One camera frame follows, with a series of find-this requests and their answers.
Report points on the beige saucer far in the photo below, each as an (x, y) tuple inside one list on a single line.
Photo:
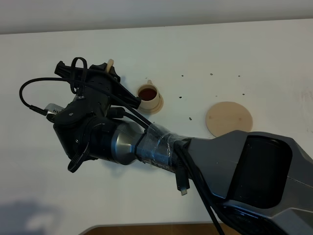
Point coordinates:
[(151, 111)]

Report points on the beige teapot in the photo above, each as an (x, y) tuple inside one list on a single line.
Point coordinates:
[(109, 67)]

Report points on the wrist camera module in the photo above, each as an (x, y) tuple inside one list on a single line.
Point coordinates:
[(52, 109)]

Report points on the beige teacup far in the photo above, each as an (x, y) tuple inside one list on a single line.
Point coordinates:
[(149, 95)]

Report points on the beige teapot saucer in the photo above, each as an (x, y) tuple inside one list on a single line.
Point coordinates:
[(225, 117)]

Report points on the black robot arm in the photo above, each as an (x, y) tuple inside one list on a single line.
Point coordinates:
[(257, 183)]

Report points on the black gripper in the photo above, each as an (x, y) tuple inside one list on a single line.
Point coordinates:
[(102, 115)]

